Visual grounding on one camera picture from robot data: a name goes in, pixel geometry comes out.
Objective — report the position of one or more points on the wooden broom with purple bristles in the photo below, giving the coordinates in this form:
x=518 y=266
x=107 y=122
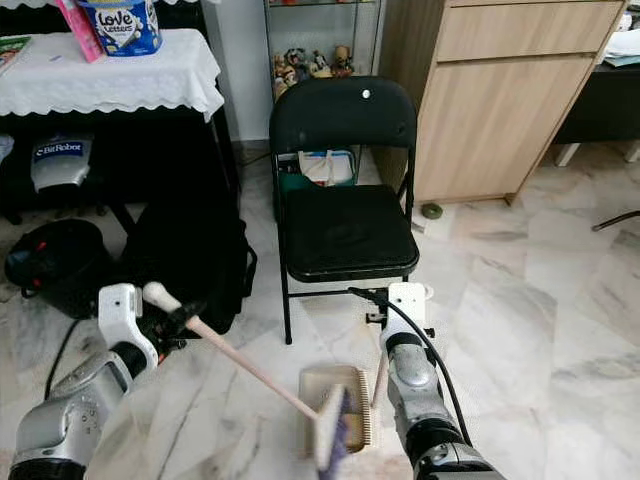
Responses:
x=255 y=375

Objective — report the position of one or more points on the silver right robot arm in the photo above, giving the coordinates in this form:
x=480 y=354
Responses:
x=415 y=380

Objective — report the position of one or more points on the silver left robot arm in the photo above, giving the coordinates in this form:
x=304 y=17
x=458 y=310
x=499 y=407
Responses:
x=75 y=410

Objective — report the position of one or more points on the black backpack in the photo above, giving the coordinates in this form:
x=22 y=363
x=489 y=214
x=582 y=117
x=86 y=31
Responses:
x=190 y=250

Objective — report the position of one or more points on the small green disc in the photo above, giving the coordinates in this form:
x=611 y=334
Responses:
x=432 y=210

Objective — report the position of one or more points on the white bag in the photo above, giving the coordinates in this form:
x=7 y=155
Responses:
x=326 y=167

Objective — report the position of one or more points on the green box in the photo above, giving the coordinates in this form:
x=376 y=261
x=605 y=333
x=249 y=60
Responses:
x=288 y=180

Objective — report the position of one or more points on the grey case with blue label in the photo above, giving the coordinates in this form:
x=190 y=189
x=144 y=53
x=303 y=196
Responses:
x=62 y=165

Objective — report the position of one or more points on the black folding chair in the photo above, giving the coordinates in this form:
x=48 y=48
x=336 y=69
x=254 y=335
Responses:
x=345 y=115

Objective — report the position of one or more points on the light wooden cabinet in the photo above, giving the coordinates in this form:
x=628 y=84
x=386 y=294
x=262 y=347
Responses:
x=490 y=115

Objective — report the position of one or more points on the white lace tablecloth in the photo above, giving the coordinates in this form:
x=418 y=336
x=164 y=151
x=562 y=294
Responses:
x=110 y=85

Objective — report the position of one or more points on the small plush toy figurines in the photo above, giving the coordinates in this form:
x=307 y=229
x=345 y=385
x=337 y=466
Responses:
x=310 y=68

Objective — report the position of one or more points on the dark thin rod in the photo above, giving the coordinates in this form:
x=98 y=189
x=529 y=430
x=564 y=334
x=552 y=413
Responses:
x=618 y=220

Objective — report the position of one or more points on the glass display cabinet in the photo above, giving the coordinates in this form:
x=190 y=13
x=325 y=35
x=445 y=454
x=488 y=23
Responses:
x=368 y=40

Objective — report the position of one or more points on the blue love letters tin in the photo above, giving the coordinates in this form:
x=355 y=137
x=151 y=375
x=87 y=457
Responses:
x=125 y=25

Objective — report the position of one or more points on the pink box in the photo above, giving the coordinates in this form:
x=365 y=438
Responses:
x=82 y=30

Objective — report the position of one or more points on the black desk with white legs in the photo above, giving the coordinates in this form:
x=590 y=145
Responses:
x=600 y=110

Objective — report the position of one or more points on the green magazine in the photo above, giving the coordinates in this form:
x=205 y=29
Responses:
x=13 y=50

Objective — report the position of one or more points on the white paper stack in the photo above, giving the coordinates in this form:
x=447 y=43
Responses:
x=622 y=48

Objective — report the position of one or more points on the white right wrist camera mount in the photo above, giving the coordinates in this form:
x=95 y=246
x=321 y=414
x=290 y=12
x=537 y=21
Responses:
x=408 y=305

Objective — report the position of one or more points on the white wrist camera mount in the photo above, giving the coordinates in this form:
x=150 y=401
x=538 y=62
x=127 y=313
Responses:
x=118 y=310
x=408 y=305

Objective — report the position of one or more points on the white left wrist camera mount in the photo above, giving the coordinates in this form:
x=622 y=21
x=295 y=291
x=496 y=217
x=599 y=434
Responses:
x=118 y=310

